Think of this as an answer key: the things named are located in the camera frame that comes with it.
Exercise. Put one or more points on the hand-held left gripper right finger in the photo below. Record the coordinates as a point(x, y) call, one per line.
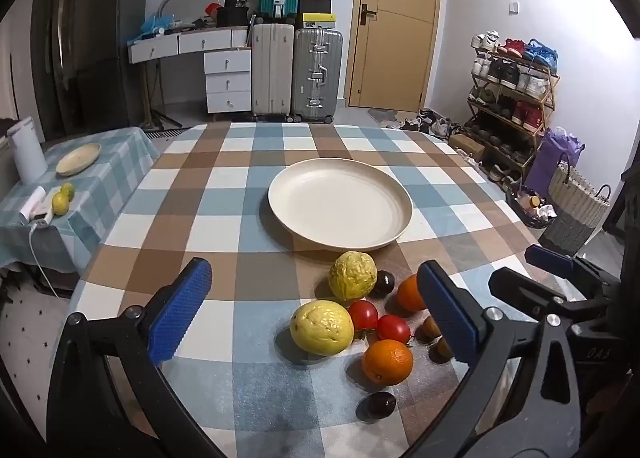
point(447, 310)

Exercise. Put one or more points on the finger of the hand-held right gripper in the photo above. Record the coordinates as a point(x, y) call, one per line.
point(525, 288)
point(550, 260)

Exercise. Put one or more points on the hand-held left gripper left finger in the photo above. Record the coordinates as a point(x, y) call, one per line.
point(180, 310)

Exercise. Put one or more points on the small brown fruit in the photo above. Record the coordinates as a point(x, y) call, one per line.
point(430, 328)

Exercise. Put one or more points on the orange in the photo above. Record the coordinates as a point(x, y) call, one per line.
point(387, 362)
point(409, 294)

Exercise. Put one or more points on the red tomato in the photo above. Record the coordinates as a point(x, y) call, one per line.
point(363, 314)
point(393, 329)

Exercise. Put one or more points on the dark purple plum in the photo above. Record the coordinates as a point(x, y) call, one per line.
point(376, 405)
point(384, 283)

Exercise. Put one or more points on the bumpy yellow-green citrus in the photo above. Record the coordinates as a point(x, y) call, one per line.
point(352, 274)

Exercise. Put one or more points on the smooth yellow lemon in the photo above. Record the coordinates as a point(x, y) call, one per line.
point(321, 328)

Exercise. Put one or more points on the large cream plate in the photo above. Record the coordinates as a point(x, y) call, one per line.
point(340, 203)

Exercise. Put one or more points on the dark basket with small items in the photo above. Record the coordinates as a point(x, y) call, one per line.
point(530, 210)

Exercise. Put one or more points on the woven white and grey basket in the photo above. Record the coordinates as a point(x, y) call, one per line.
point(575, 208)

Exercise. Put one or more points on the purple gift bag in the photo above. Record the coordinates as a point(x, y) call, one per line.
point(550, 157)

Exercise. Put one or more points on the brown and blue checked tablecloth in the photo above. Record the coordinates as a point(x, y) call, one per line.
point(200, 188)

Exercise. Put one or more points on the brown cardboard box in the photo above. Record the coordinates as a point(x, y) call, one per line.
point(467, 145)

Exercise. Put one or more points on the metal shoe rack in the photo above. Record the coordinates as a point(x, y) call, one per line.
point(547, 102)

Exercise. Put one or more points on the small yellow lemon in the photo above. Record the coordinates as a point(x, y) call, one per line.
point(60, 204)

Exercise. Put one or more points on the pale blue checked tablecloth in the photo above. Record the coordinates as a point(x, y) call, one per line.
point(115, 162)

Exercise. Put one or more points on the small green lime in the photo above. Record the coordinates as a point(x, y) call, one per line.
point(68, 190)

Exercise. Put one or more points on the white handheld device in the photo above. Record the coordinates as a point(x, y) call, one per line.
point(35, 205)

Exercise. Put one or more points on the pile of shoes on floor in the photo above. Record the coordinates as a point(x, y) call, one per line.
point(432, 123)

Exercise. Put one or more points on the small cream plate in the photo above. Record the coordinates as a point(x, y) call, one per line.
point(78, 158)

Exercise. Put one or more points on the grey door rug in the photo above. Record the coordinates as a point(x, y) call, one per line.
point(382, 114)

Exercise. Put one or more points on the blue shoes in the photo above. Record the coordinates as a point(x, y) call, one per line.
point(542, 53)

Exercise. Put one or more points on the red shoes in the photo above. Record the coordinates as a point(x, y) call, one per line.
point(514, 45)

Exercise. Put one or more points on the white kettle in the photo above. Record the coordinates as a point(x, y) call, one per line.
point(26, 152)

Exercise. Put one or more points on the white shoes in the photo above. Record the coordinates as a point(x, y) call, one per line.
point(485, 40)

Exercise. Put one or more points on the white desk with drawers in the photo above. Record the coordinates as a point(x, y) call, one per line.
point(227, 72)

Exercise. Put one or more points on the beige suitcase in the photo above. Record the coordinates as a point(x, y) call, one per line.
point(272, 72)

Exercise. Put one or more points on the silver suitcase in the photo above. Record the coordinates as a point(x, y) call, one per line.
point(317, 72)

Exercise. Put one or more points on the grey refrigerator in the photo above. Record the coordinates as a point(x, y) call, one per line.
point(107, 47)

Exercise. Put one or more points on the wooden door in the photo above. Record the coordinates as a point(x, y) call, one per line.
point(395, 27)

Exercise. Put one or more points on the blue plastic bag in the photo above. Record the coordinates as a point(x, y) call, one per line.
point(155, 23)

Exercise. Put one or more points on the dark glossy cabinet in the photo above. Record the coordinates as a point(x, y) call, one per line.
point(55, 47)

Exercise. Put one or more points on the black bag on desk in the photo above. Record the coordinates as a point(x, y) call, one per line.
point(232, 17)

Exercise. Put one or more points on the red item on desk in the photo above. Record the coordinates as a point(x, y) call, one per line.
point(215, 8)

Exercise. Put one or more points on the plain black shoe box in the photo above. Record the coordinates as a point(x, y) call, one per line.
point(315, 6)

